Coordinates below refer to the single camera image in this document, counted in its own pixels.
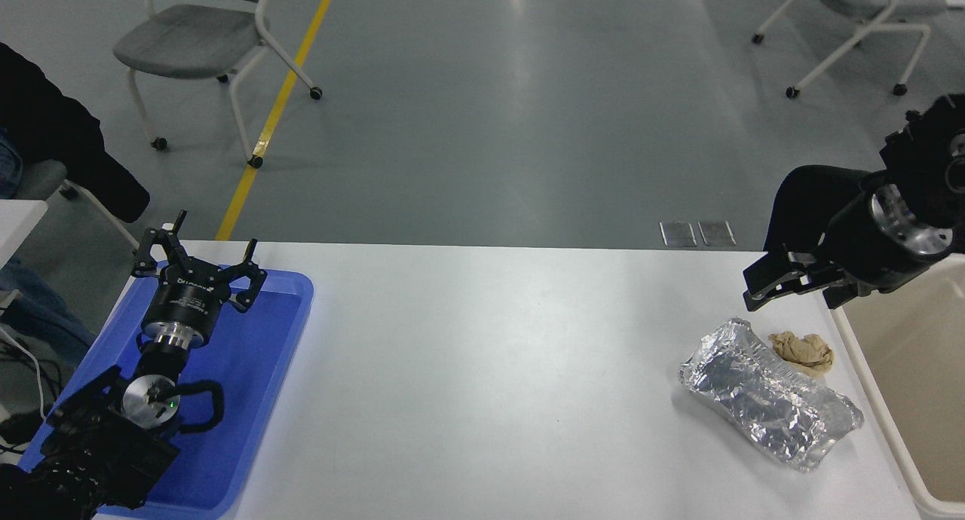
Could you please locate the silver floor plate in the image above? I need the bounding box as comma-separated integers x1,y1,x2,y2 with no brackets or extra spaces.
660,221,699,248
698,220,737,247

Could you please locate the black cable bundle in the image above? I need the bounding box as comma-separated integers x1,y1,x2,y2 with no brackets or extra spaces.
0,348,67,454

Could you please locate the grey chair white frame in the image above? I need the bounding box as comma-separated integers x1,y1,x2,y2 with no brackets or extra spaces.
113,0,325,170
14,158,144,254
752,0,948,99

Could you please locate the white cable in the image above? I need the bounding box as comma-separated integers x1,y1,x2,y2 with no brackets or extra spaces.
0,326,47,417

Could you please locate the blue plastic tray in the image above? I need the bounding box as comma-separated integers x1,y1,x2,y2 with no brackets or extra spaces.
17,262,314,519

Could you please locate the small white side table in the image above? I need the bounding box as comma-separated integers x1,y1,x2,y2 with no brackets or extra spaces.
0,200,50,269

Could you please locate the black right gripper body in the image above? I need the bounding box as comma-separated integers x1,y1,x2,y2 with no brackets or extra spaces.
821,171,925,292

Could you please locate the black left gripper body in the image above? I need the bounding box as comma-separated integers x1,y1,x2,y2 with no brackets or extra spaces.
139,268,234,340

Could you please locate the large pale bin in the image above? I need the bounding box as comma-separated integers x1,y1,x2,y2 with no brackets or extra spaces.
829,252,965,520

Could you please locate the crumpled tan paper ball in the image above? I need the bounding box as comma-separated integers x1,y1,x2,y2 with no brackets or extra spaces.
767,331,836,378

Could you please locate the person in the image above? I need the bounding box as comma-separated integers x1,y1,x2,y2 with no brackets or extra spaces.
763,165,875,254
0,41,152,367

